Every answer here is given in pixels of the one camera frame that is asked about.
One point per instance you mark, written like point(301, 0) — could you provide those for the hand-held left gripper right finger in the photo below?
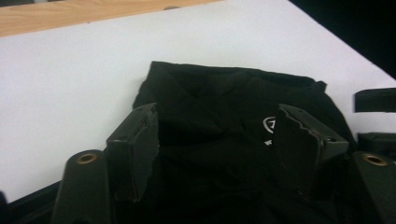
point(302, 143)

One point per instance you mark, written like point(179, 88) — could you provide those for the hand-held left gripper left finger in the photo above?
point(134, 149)

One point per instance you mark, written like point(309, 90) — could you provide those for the black cloth garment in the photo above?
point(211, 102)

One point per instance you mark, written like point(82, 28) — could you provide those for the white table mat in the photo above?
point(77, 93)

